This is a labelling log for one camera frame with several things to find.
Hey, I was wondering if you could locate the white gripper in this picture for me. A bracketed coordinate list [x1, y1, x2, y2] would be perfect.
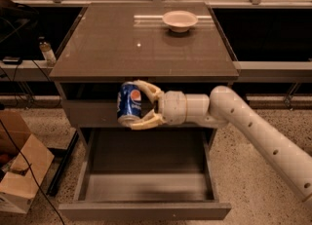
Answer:
[130, 80, 186, 131]

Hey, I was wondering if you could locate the blue pepsi can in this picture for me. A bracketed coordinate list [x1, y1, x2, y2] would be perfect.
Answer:
[117, 82, 141, 127]

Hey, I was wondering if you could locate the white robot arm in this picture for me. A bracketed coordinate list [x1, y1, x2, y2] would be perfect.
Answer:
[130, 80, 312, 208]

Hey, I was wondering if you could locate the grey drawer cabinet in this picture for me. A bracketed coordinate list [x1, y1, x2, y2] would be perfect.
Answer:
[49, 2, 241, 149]

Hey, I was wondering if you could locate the open grey middle drawer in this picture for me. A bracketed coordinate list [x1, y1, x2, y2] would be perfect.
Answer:
[59, 128, 231, 220]

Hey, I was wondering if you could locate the grey top drawer front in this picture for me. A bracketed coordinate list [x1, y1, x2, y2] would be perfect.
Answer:
[61, 99, 228, 129]

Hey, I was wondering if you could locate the white bowl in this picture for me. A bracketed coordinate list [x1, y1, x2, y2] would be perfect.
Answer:
[162, 11, 198, 33]

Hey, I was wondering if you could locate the small clear bottle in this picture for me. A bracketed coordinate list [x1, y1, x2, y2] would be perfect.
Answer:
[39, 37, 57, 66]

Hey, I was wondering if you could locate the cardboard box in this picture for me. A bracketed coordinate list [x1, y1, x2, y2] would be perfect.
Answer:
[0, 110, 54, 213]

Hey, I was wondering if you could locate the small black device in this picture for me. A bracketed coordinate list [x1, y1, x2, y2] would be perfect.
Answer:
[2, 56, 22, 65]

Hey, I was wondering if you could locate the black cable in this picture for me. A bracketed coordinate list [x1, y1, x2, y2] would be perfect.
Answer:
[0, 117, 66, 225]

